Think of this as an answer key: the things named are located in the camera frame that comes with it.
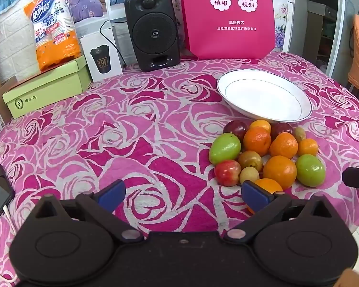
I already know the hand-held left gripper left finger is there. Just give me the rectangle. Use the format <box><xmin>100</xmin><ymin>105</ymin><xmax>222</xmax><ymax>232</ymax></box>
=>
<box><xmin>32</xmin><ymin>180</ymin><xmax>145</xmax><ymax>243</ymax></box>

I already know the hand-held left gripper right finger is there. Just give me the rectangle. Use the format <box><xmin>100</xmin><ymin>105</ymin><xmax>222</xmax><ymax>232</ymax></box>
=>
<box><xmin>224</xmin><ymin>181</ymin><xmax>337</xmax><ymax>243</ymax></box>

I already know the small tan round fruit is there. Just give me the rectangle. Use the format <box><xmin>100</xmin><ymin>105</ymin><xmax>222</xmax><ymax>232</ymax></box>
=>
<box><xmin>239</xmin><ymin>167</ymin><xmax>260</xmax><ymax>185</ymax></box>

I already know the large orange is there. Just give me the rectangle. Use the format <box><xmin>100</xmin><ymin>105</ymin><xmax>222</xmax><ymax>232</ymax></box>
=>
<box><xmin>263</xmin><ymin>155</ymin><xmax>297</xmax><ymax>190</ymax></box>

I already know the red round fruit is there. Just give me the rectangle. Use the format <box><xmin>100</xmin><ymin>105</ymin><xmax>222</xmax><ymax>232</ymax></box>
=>
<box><xmin>214</xmin><ymin>159</ymin><xmax>242</xmax><ymax>187</ymax></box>

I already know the green oval fruit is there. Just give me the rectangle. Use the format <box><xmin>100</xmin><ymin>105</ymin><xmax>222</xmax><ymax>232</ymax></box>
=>
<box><xmin>296</xmin><ymin>154</ymin><xmax>326</xmax><ymax>188</ymax></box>
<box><xmin>209</xmin><ymin>133</ymin><xmax>242</xmax><ymax>165</ymax></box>

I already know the small orange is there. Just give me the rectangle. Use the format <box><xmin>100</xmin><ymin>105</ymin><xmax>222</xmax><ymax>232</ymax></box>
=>
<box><xmin>297</xmin><ymin>138</ymin><xmax>319</xmax><ymax>157</ymax></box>
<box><xmin>250</xmin><ymin>120</ymin><xmax>272</xmax><ymax>133</ymax></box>

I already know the small kiwi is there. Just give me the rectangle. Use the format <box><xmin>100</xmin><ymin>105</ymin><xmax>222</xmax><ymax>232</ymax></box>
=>
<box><xmin>293</xmin><ymin>127</ymin><xmax>306</xmax><ymax>143</ymax></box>

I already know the white plate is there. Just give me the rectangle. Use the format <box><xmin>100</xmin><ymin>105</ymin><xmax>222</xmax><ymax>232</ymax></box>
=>
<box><xmin>217</xmin><ymin>69</ymin><xmax>314</xmax><ymax>124</ymax></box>

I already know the brown-yellow round fruit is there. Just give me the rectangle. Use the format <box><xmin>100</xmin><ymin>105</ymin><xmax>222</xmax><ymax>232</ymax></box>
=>
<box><xmin>238</xmin><ymin>150</ymin><xmax>263</xmax><ymax>172</ymax></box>

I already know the purple passion fruit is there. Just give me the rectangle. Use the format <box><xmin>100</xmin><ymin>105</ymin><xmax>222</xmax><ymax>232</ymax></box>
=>
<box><xmin>271</xmin><ymin>122</ymin><xmax>294</xmax><ymax>139</ymax></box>
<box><xmin>223</xmin><ymin>120</ymin><xmax>248</xmax><ymax>140</ymax></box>

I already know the pink rose tablecloth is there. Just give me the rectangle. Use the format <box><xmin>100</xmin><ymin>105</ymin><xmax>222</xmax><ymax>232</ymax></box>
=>
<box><xmin>0</xmin><ymin>49</ymin><xmax>359</xmax><ymax>287</ymax></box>

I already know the green cardboard box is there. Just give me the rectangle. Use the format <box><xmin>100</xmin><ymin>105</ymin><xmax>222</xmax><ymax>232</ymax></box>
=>
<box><xmin>2</xmin><ymin>55</ymin><xmax>92</xmax><ymax>119</ymax></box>

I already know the white box with cup picture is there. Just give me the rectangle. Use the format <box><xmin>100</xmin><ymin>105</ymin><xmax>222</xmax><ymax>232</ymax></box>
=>
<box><xmin>79</xmin><ymin>34</ymin><xmax>124</xmax><ymax>83</ymax></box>

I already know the pink printed bag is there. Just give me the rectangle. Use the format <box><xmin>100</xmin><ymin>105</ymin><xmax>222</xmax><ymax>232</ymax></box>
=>
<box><xmin>178</xmin><ymin>0</ymin><xmax>284</xmax><ymax>61</ymax></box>

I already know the black speaker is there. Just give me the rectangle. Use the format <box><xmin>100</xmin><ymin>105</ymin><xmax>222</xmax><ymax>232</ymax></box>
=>
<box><xmin>125</xmin><ymin>0</ymin><xmax>181</xmax><ymax>72</ymax></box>

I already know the orange paper cup package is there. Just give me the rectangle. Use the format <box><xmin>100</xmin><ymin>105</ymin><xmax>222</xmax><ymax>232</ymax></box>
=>
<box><xmin>23</xmin><ymin>0</ymin><xmax>81</xmax><ymax>72</ymax></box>

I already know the purple bedding poster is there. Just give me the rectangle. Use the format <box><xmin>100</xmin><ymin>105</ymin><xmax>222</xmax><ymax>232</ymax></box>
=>
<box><xmin>67</xmin><ymin>0</ymin><xmax>109</xmax><ymax>37</ymax></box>

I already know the white charging cable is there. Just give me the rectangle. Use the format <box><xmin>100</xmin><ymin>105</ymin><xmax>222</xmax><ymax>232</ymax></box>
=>
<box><xmin>0</xmin><ymin>206</ymin><xmax>19</xmax><ymax>283</ymax></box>

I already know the black speaker cable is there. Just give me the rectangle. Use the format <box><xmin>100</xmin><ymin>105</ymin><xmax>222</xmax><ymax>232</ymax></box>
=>
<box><xmin>100</xmin><ymin>20</ymin><xmax>128</xmax><ymax>67</ymax></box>

